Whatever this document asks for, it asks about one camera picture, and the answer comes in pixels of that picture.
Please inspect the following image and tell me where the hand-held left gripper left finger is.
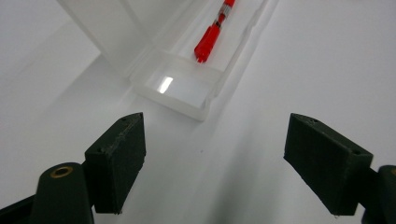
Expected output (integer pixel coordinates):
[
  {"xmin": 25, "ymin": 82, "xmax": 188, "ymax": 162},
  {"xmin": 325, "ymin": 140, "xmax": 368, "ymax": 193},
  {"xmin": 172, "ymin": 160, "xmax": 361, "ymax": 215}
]
[{"xmin": 84, "ymin": 112, "xmax": 147, "ymax": 216}]

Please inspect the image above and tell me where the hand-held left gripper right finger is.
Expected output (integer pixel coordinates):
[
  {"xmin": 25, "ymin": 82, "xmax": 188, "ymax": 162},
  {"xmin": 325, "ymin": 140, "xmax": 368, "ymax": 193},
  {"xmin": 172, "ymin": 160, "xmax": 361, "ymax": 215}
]
[{"xmin": 283, "ymin": 112, "xmax": 375, "ymax": 217}]

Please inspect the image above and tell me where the translucent plastic pencil case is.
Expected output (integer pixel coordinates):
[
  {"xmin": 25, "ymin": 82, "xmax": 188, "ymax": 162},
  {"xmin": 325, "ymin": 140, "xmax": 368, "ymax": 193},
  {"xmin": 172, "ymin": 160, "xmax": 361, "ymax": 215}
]
[{"xmin": 55, "ymin": 0, "xmax": 281, "ymax": 122}]

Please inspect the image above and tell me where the red marker pen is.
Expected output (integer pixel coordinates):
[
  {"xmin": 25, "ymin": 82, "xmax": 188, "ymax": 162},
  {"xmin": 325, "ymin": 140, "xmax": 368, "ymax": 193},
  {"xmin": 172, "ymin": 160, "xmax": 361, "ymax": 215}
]
[{"xmin": 193, "ymin": 0, "xmax": 237, "ymax": 64}]

